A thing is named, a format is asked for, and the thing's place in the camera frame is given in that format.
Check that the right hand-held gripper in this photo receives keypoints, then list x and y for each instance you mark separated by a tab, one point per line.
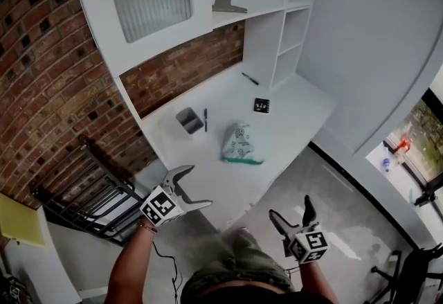
308	243

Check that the clear teal-edged plastic bag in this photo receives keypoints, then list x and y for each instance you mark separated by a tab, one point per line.
239	145

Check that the blue pen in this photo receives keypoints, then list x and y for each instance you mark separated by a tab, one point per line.
205	119

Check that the person's camouflage shorts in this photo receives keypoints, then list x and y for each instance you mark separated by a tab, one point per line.
239	261

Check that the person's left forearm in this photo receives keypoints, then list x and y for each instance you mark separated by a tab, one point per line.
131	268

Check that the person's right forearm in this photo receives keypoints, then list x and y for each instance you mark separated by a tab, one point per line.
315	282

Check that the yellow board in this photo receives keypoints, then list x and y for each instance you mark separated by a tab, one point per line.
20	221

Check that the black framed window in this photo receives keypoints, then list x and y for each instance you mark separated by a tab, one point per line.
427	164

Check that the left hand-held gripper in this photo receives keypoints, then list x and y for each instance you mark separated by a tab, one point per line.
157	205

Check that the white side table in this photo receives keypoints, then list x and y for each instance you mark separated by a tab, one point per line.
59	271

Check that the grey pen holder box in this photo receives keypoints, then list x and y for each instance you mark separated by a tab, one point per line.
188	120

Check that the black office chair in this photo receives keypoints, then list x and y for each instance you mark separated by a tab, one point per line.
415	271

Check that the black square card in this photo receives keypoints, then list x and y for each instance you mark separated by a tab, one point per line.
261	105

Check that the person's black shirt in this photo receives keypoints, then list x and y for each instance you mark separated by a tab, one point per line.
277	295

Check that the white desk with hutch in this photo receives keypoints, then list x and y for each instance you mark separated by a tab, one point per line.
287	129

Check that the blue label plastic bottle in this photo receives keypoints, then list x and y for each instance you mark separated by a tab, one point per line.
386	164

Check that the black metal rack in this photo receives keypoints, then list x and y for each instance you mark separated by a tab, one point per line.
93	205

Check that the red label plastic bottle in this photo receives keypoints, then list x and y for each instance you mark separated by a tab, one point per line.
404	145

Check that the grey metal bracket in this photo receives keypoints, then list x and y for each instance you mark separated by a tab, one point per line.
225	6

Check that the black marker pen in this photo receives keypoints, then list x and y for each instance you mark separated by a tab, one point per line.
250	78

